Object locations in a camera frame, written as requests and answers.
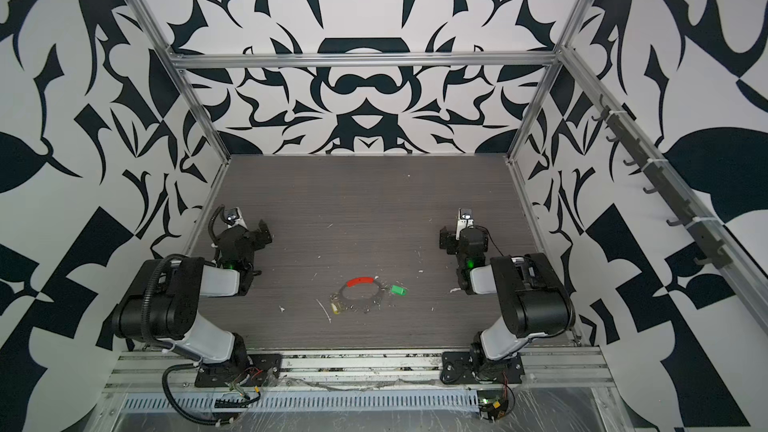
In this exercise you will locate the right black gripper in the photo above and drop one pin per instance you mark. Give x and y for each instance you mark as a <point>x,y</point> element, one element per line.
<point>452,240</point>

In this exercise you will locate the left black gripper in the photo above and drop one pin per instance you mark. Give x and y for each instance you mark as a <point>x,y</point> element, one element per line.
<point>255,237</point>

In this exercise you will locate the green capped key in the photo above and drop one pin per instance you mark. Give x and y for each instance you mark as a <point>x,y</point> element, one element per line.
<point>397,290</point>

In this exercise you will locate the large wire keyring red sleeve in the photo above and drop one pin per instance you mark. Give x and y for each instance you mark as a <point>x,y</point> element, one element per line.
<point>360,294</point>

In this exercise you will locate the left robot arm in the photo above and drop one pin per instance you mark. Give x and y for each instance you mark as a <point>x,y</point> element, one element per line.
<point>161,306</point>

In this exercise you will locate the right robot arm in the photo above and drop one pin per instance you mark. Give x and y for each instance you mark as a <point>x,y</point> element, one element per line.
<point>532,299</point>

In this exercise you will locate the green lit circuit board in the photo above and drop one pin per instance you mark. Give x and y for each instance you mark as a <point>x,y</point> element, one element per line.
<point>493,408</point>

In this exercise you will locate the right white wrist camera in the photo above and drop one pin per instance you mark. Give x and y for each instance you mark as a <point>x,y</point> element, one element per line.
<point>464,220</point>

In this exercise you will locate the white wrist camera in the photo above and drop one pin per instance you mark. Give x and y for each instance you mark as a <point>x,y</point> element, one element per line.
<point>464,220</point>
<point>233,217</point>

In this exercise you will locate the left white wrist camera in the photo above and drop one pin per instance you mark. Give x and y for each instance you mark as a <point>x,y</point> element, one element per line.
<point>233,217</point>

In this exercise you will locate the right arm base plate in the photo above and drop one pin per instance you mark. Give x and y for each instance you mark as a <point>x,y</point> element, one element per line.
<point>466,368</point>

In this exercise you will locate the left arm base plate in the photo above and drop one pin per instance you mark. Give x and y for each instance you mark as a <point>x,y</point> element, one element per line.
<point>257,370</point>

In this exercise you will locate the white slotted cable duct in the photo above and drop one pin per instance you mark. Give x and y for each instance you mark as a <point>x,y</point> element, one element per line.
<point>340,401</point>

